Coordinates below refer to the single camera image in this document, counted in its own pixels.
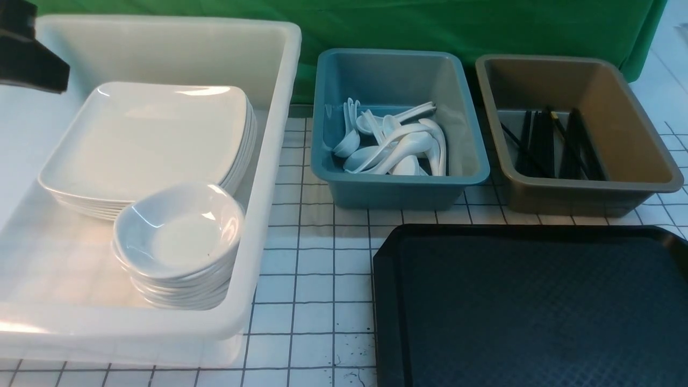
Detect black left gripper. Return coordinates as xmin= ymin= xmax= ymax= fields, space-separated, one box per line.
xmin=1 ymin=1 xmax=70 ymax=95

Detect white square rice plate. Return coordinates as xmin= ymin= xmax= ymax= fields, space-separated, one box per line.
xmin=40 ymin=82 xmax=247 ymax=202

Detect white small bowl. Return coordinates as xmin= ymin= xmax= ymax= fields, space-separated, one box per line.
xmin=113 ymin=182 xmax=245 ymax=280

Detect white ceramic soup spoon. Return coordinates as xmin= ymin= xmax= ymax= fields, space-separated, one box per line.
xmin=344 ymin=123 xmax=430 ymax=174

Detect stack of white square plates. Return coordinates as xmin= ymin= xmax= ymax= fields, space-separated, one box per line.
xmin=37 ymin=97 xmax=257 ymax=221

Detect large white plastic tub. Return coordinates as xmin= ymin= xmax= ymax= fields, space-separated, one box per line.
xmin=2 ymin=15 xmax=302 ymax=368

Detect stack of white bowls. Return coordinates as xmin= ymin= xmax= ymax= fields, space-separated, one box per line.
xmin=110 ymin=241 xmax=237 ymax=310

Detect white spoon in bin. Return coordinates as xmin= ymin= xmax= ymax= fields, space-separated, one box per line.
xmin=354 ymin=102 xmax=436 ymax=135
xmin=418 ymin=118 xmax=447 ymax=176
xmin=332 ymin=98 xmax=360 ymax=159
xmin=369 ymin=132 xmax=434 ymax=175

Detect blue plastic bin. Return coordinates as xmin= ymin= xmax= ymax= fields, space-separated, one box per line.
xmin=310 ymin=48 xmax=491 ymax=210

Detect black serving tray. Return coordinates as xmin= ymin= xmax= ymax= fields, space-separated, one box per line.
xmin=372 ymin=224 xmax=687 ymax=386

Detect black chopsticks in bin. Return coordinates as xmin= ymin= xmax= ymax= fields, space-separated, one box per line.
xmin=497 ymin=107 xmax=610 ymax=181

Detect brown plastic bin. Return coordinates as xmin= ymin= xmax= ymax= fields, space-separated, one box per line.
xmin=475 ymin=54 xmax=684 ymax=217

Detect green backdrop cloth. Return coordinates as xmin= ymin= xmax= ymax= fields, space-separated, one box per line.
xmin=36 ymin=1 xmax=667 ymax=104

